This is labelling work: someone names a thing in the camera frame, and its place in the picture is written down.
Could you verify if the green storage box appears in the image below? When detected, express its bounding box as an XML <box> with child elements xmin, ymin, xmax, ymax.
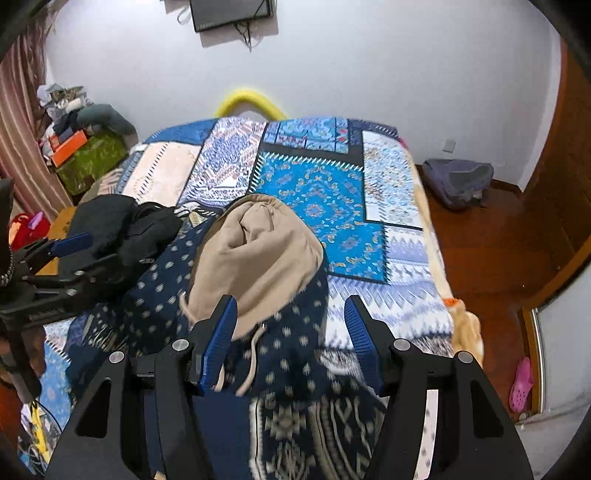
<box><xmin>56</xmin><ymin>130</ymin><xmax>127</xmax><ymax>197</ymax></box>

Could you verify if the wooden lap desk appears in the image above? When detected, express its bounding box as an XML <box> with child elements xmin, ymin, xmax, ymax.
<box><xmin>38</xmin><ymin>206</ymin><xmax>76</xmax><ymax>275</ymax></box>

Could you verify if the orange box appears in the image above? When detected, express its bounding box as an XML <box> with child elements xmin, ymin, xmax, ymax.
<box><xmin>51</xmin><ymin>130</ymin><xmax>88</xmax><ymax>167</ymax></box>

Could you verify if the grey backpack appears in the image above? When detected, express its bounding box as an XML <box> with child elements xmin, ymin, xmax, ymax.
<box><xmin>422</xmin><ymin>159</ymin><xmax>494</xmax><ymax>211</ymax></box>

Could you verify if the pink slipper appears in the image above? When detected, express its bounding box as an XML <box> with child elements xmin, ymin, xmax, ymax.
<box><xmin>508</xmin><ymin>357</ymin><xmax>535</xmax><ymax>413</ymax></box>

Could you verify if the navy patterned hoodie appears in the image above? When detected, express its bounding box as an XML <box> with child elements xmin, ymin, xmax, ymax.
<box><xmin>66</xmin><ymin>194</ymin><xmax>385</xmax><ymax>479</ymax></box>

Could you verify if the red plush toy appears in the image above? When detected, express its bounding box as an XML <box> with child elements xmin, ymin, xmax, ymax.
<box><xmin>9</xmin><ymin>211</ymin><xmax>51</xmax><ymax>251</ymax></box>

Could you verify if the person's left hand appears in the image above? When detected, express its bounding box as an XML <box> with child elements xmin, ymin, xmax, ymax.
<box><xmin>0</xmin><ymin>324</ymin><xmax>47</xmax><ymax>384</ymax></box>

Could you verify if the white wardrobe sliding door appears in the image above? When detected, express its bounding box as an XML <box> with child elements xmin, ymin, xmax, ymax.
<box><xmin>532</xmin><ymin>269</ymin><xmax>590</xmax><ymax>430</ymax></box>

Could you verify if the small wall monitor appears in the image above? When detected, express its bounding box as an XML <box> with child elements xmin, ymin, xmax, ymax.
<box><xmin>189</xmin><ymin>0</ymin><xmax>273</xmax><ymax>33</ymax></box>

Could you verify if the wall power socket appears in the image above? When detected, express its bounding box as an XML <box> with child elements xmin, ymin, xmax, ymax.
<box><xmin>443</xmin><ymin>139</ymin><xmax>456</xmax><ymax>153</ymax></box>

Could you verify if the blue patchwork bedspread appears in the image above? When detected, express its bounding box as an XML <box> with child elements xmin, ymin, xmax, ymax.
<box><xmin>38</xmin><ymin>115</ymin><xmax>486</xmax><ymax>480</ymax></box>

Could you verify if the striped pink curtain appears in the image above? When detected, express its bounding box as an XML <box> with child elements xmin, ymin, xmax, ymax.
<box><xmin>1</xmin><ymin>9</ymin><xmax>72</xmax><ymax>220</ymax></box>

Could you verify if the pile of clutter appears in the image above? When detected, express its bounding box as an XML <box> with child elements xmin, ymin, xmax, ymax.
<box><xmin>37</xmin><ymin>83</ymin><xmax>88</xmax><ymax>155</ymax></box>

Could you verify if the black garment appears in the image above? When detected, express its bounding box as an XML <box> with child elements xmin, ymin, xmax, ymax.
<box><xmin>58</xmin><ymin>194</ymin><xmax>182</xmax><ymax>274</ymax></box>

